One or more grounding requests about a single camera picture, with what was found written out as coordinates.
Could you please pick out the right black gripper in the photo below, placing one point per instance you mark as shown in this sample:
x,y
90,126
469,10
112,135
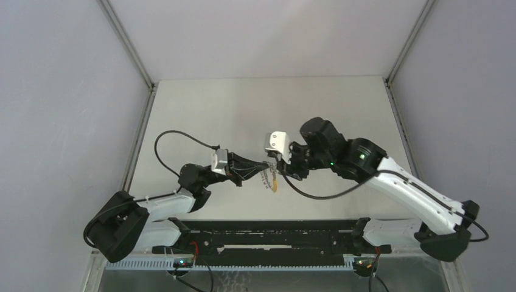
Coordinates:
x,y
291,169

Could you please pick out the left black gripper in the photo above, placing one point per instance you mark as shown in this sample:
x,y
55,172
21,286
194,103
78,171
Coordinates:
x,y
237,168

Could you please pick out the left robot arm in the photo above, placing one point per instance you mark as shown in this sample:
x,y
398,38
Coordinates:
x,y
126,224

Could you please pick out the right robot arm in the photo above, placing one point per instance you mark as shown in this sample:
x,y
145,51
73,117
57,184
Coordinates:
x,y
440,227

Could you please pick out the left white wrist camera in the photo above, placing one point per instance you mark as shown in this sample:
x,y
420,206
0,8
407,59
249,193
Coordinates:
x,y
219,161

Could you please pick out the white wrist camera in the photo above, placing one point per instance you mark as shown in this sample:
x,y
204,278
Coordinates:
x,y
219,161
278,142

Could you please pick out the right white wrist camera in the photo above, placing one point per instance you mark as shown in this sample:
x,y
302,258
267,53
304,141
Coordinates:
x,y
278,142

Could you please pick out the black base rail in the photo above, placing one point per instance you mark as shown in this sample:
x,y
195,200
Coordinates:
x,y
279,244

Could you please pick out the right aluminium frame post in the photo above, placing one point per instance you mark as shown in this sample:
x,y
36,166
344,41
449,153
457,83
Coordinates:
x,y
389,82

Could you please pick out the aluminium frame post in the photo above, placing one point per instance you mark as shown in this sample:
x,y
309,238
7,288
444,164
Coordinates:
x,y
389,82
118,28

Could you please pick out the left aluminium frame post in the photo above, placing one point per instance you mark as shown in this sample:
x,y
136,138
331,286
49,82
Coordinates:
x,y
118,28

